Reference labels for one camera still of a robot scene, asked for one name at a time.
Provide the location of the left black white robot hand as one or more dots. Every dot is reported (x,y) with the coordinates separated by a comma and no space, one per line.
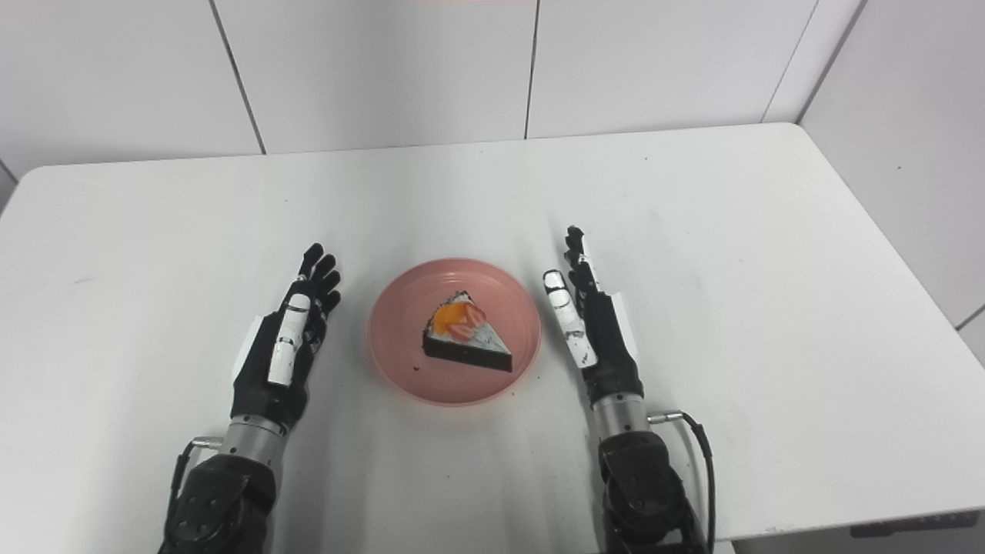
(262,385)

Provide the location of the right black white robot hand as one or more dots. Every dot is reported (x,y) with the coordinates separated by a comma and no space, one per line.
(612,354)

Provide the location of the pink round plate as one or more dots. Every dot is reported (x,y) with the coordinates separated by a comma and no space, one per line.
(400,362)

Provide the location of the chocolate cake slice with fruit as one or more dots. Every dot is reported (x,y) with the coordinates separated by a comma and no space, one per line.
(469,346)

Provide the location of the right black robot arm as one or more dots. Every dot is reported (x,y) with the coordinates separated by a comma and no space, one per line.
(642,485)

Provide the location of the black table control panel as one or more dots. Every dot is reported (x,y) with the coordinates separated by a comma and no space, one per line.
(916,523)

